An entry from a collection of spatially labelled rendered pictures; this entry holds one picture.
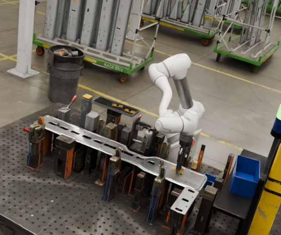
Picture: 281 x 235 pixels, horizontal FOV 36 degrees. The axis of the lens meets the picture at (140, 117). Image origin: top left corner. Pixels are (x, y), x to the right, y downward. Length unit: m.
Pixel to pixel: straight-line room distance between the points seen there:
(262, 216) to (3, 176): 1.86
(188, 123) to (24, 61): 4.40
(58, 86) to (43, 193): 2.99
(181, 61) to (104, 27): 4.32
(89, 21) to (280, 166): 5.74
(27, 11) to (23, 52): 0.63
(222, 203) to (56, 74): 3.62
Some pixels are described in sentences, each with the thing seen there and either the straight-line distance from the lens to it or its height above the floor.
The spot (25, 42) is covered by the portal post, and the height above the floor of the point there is 0.53.
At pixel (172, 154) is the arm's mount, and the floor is 0.87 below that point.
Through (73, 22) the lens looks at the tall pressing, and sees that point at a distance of 7.70.
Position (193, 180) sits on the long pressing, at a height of 1.00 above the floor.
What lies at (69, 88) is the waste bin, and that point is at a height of 0.25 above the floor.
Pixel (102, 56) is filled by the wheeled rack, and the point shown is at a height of 0.31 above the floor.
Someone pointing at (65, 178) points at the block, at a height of 0.72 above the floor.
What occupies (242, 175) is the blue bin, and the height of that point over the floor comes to 1.03.
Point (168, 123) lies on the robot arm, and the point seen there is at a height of 1.42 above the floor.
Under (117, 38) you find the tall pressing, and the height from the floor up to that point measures 0.59.
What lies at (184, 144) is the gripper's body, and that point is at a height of 1.25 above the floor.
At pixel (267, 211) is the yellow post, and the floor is 1.32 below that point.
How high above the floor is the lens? 2.60
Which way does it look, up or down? 26 degrees down
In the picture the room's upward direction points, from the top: 11 degrees clockwise
